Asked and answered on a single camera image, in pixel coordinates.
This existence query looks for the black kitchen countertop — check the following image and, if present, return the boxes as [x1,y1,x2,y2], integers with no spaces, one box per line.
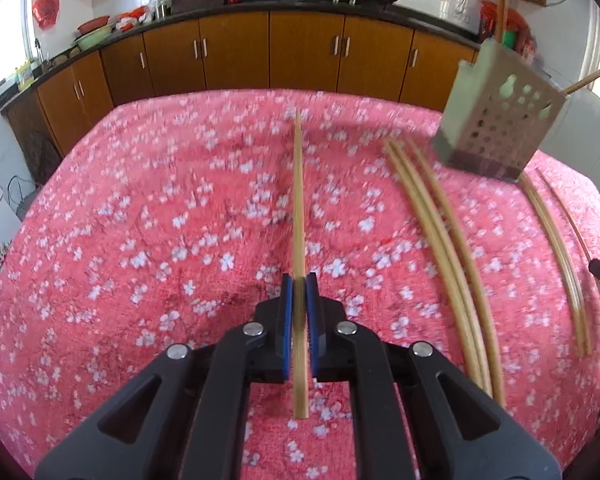
[0,0,482,126]

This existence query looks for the red bag of condiment bottles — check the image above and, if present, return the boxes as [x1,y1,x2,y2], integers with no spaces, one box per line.
[477,0,539,64]

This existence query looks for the red and white plastic bag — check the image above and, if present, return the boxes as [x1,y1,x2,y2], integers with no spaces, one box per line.
[111,6,151,31]

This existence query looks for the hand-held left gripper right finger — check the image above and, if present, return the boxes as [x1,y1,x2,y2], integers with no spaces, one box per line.
[305,272,563,480]

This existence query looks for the bright window beside sink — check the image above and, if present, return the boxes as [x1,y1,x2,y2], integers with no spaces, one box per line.
[0,0,36,107]

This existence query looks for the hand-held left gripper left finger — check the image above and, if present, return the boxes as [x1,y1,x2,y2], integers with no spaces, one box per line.
[34,272,295,480]

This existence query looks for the brown lower kitchen cabinets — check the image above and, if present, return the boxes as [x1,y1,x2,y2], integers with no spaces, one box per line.
[5,10,481,161]

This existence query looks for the pink floral tablecloth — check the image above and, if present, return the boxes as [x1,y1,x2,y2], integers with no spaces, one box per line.
[0,88,600,480]

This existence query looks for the yellow dish soap bottle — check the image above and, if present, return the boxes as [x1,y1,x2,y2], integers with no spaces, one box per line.
[12,62,36,92]

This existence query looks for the red hanging plastic bag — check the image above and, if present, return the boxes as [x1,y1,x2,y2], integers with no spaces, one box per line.
[32,0,62,30]

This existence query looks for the perforated metal utensil holder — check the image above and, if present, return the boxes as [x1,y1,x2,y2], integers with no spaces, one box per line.
[432,37,569,184]

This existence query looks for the green basin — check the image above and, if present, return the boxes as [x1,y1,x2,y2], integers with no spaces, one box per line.
[75,27,114,52]

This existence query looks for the red basin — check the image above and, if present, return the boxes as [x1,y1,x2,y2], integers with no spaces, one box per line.
[77,16,110,34]

